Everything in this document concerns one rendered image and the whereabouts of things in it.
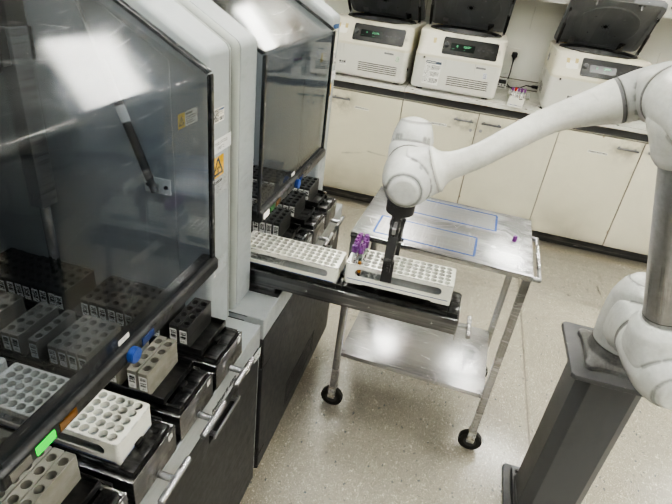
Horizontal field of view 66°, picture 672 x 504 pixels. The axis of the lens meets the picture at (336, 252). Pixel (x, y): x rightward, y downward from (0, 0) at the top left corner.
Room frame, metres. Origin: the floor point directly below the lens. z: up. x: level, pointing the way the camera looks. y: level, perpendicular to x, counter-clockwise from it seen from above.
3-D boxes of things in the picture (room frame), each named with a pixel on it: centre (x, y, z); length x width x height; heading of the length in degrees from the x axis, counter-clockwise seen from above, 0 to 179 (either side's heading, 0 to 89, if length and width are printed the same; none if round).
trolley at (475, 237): (1.68, -0.39, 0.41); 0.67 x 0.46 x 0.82; 76
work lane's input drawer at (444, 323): (1.26, -0.05, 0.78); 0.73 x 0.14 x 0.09; 78
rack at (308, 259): (1.30, 0.12, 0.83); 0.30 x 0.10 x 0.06; 78
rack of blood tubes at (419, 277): (1.23, -0.19, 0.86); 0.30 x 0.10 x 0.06; 78
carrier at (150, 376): (0.77, 0.33, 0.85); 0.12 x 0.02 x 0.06; 169
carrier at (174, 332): (0.93, 0.32, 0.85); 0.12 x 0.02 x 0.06; 167
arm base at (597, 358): (1.21, -0.84, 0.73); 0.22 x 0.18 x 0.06; 168
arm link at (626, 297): (1.18, -0.84, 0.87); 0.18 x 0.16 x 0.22; 174
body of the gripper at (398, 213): (1.24, -0.15, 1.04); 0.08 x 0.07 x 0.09; 168
